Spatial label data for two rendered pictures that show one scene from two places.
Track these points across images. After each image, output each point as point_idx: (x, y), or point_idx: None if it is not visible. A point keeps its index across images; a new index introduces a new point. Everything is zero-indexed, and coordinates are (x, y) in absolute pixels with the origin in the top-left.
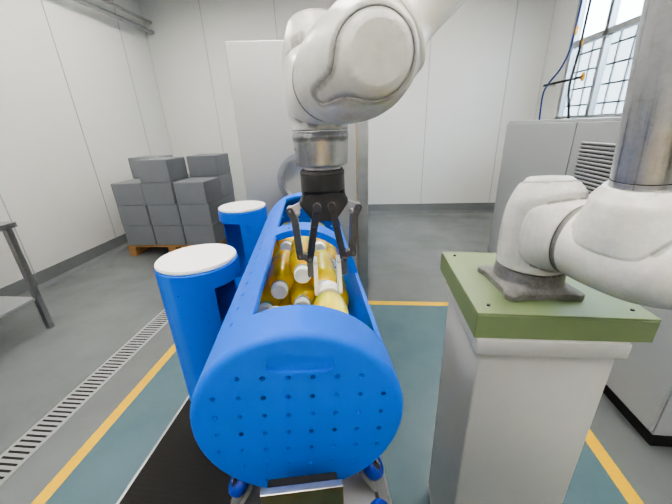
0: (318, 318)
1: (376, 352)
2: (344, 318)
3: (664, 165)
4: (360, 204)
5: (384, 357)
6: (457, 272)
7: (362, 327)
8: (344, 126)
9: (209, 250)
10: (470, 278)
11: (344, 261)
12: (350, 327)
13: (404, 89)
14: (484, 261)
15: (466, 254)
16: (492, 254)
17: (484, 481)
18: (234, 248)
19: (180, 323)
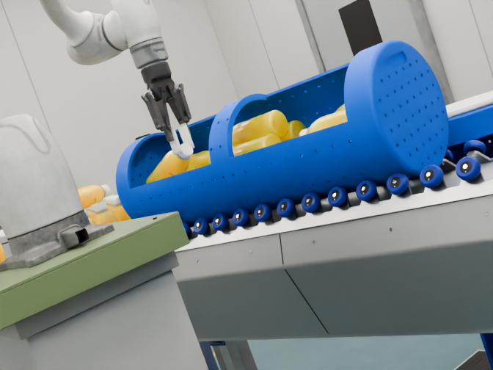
0: (137, 140)
1: (118, 162)
2: (132, 147)
3: None
4: (141, 95)
5: (118, 168)
6: (136, 219)
7: (128, 155)
8: (128, 47)
9: (479, 100)
10: (119, 225)
11: (162, 131)
12: (128, 150)
13: (75, 62)
14: (109, 236)
15: (139, 226)
16: (100, 244)
17: None
18: (469, 107)
19: None
